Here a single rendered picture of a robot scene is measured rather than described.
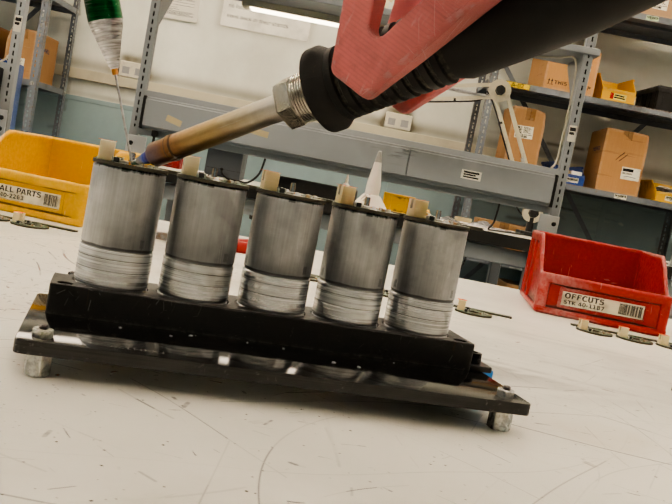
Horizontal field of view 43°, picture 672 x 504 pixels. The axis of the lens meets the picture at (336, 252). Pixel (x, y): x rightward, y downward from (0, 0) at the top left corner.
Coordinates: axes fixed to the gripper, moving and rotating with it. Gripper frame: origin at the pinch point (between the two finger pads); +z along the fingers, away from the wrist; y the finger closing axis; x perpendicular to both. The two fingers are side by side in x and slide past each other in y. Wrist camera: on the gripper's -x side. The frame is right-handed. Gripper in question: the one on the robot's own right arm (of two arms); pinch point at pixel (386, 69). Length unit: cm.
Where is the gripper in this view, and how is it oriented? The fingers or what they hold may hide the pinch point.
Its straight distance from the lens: 23.8
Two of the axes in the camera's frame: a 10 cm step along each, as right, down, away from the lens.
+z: -5.5, 7.8, 2.9
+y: -4.9, -0.3, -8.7
